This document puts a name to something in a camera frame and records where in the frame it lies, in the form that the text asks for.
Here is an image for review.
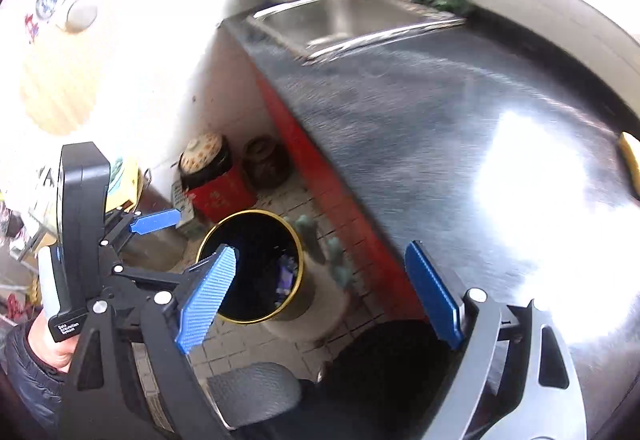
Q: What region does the black gold trash bin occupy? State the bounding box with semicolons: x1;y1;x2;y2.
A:
196;209;316;325

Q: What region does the person's left hand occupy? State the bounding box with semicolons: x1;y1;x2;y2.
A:
27;311;79;373

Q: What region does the yellow cardboard box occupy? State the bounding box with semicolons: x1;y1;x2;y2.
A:
105;158;143;212

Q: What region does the red canister with lid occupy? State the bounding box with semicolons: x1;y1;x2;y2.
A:
178;133;257;223

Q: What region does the dark brown clay pot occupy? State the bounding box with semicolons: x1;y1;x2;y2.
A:
242;134;293;189

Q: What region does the yellow sponge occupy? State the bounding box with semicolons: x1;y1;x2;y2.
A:
618;132;640;197

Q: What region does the stainless steel sink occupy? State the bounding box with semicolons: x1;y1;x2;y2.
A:
246;0;465;62

